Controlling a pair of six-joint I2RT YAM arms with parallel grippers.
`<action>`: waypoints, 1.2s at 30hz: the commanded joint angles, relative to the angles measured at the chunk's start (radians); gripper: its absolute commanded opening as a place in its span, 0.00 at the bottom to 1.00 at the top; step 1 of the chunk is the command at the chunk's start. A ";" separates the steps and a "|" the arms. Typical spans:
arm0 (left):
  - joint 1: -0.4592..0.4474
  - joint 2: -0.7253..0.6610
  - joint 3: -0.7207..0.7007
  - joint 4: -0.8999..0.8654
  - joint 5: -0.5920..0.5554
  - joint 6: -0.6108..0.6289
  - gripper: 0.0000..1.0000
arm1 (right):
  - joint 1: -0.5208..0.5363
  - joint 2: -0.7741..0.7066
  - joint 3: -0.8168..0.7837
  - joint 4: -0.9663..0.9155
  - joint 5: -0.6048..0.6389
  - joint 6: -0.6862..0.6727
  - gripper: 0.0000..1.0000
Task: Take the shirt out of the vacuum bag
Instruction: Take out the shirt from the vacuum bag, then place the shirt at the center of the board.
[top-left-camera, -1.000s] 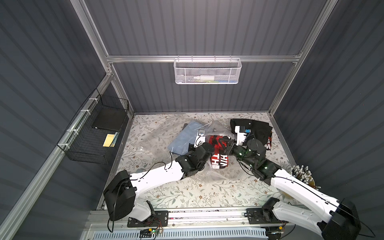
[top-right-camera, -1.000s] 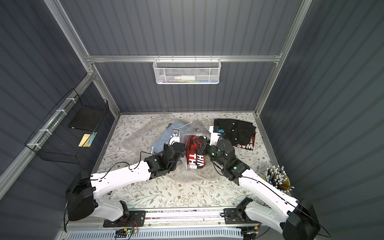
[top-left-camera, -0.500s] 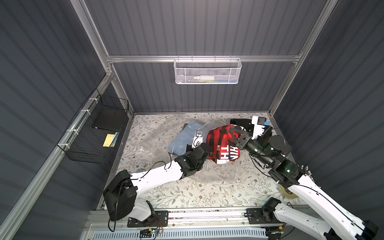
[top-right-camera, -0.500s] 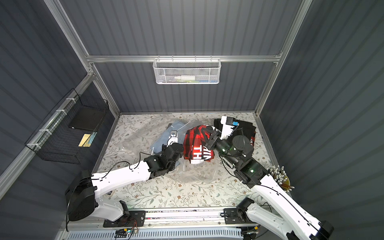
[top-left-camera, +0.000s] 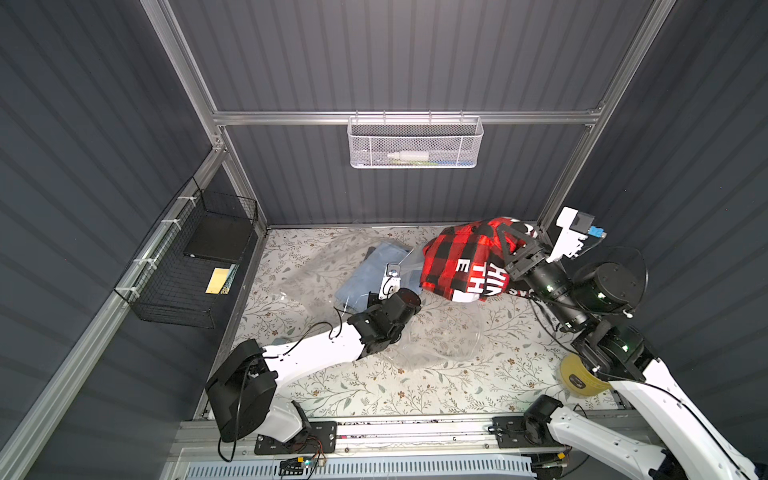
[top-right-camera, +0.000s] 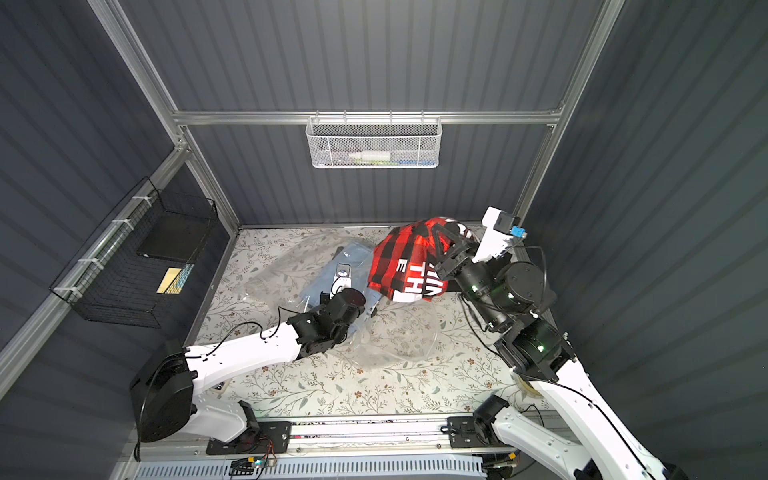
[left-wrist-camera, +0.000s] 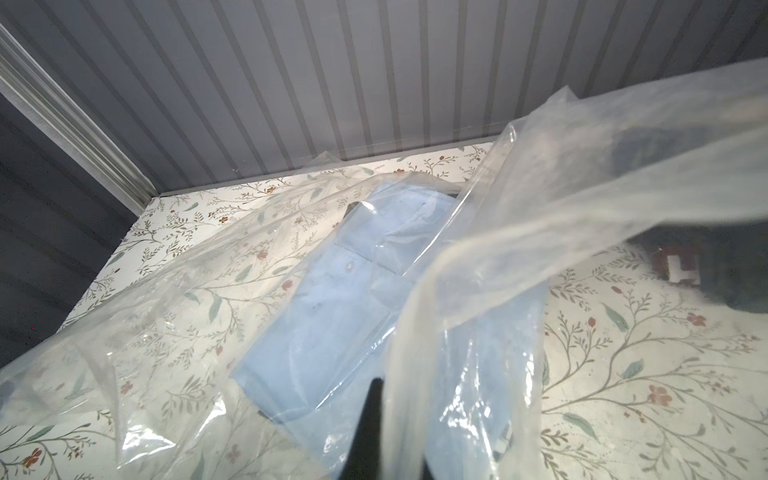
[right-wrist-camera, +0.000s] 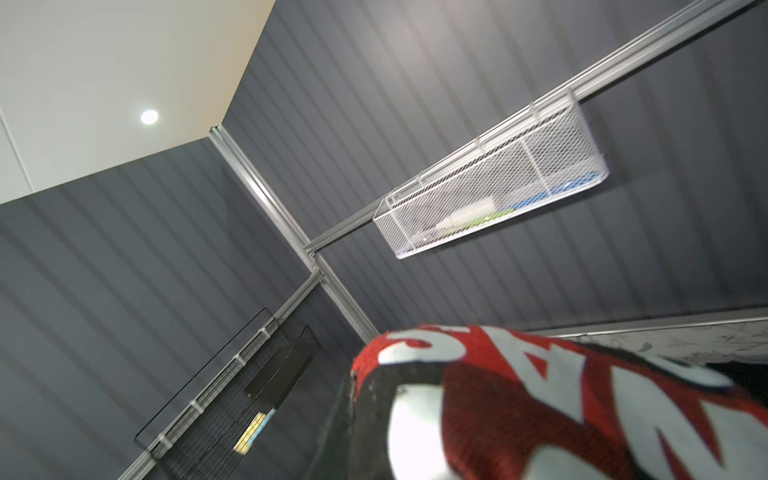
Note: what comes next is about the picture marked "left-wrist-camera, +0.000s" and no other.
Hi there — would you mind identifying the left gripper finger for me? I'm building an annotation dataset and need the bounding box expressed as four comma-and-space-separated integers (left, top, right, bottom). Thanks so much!
338, 377, 433, 480

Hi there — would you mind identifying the clear plastic vacuum bag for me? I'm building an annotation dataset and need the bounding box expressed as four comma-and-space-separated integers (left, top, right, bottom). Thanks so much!
1, 60, 767, 479

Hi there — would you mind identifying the light blue folded shirt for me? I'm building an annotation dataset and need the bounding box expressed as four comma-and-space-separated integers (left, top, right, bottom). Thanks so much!
233, 181, 546, 479

